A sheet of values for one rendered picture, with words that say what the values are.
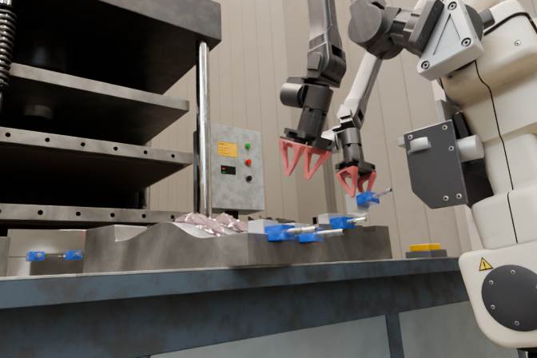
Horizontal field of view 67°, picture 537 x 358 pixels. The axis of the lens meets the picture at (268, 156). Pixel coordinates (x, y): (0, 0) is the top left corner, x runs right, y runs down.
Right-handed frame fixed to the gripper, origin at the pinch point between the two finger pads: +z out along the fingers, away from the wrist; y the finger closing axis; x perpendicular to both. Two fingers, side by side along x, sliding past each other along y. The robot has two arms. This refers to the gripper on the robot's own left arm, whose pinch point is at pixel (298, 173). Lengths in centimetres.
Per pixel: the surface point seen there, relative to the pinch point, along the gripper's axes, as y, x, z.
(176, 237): 23.5, -5.6, 17.4
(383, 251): -30.4, 9.0, 15.0
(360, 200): -23.8, 2.5, 3.6
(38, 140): 28, -92, 15
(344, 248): -16.2, 6.6, 15.0
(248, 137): -63, -92, -3
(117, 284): 40.2, 7.1, 20.1
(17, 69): 35, -107, -6
